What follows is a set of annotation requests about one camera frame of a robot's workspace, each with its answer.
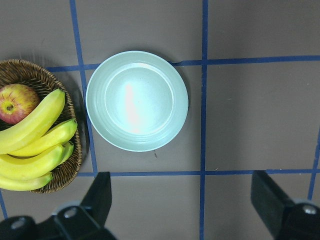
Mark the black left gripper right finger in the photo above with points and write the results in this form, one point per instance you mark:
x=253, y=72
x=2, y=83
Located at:
x=270, y=202

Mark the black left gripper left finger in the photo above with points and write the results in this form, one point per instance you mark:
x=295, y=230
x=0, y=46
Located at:
x=97, y=201

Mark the light green plate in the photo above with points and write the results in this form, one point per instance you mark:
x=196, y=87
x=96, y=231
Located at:
x=137, y=101

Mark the yellow banana bottom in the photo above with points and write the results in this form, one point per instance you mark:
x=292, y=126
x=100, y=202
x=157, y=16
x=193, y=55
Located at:
x=25, y=185

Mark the yellow banana top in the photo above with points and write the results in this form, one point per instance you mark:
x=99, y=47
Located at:
x=34, y=125

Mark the red yellow apple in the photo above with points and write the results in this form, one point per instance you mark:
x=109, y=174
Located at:
x=17, y=101

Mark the brown wicker basket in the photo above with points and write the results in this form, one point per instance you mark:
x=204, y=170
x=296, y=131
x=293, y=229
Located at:
x=19, y=71

